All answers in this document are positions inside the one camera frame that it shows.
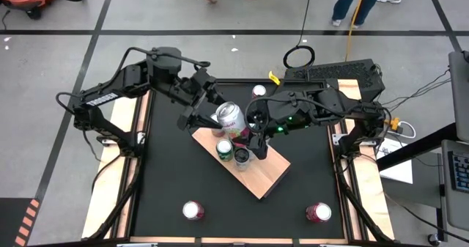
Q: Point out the black desk beam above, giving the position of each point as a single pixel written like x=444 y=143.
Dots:
x=414 y=148

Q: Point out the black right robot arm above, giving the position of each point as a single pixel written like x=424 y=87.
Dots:
x=329 y=100

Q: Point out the black computer case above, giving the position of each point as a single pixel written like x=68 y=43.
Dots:
x=329 y=71

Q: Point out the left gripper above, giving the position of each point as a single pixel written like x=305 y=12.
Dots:
x=205 y=91

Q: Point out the yellow tape tag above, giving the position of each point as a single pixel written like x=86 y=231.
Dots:
x=274 y=78

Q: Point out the white paper sheet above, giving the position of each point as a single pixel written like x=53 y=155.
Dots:
x=395 y=170

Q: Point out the orange plug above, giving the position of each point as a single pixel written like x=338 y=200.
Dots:
x=394 y=124

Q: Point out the black aluminium table frame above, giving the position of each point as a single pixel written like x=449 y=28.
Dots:
x=238 y=81

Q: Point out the green Sprite can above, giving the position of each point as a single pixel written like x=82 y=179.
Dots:
x=224 y=148

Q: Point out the grey desk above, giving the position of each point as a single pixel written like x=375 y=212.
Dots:
x=452 y=210

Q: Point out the wooden shelf black metal frame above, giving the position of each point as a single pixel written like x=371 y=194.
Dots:
x=264 y=173

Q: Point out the silver Celsius Peach Vibe can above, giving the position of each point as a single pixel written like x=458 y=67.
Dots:
x=241 y=155

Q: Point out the black hazard-striped floor mat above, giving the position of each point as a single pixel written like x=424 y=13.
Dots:
x=11 y=217

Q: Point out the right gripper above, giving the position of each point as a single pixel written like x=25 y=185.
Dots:
x=278 y=117

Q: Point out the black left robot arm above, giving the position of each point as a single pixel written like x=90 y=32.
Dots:
x=124 y=80

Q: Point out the grey monitor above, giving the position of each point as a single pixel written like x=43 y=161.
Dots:
x=459 y=89

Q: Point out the black keyboard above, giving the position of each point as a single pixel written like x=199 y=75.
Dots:
x=459 y=172

